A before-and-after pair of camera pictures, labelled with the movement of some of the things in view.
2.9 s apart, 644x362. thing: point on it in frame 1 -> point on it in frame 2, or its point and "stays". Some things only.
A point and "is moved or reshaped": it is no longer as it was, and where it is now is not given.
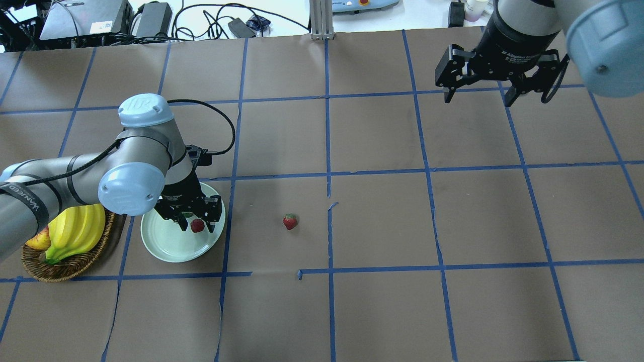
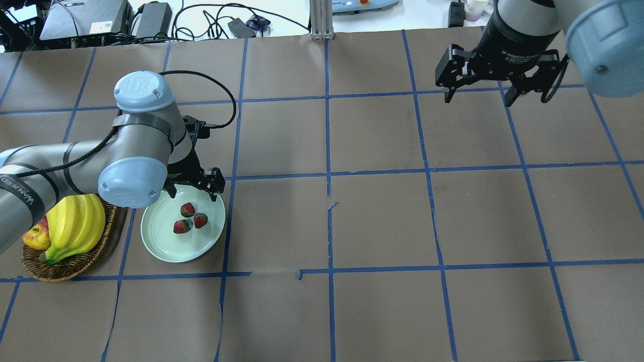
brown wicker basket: x=68 y=266 stays
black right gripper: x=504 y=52 stays
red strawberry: x=290 y=220 is moved or reshaped
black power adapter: x=240 y=29 stays
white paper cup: x=474 y=9 stays
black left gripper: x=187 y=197 -> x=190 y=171
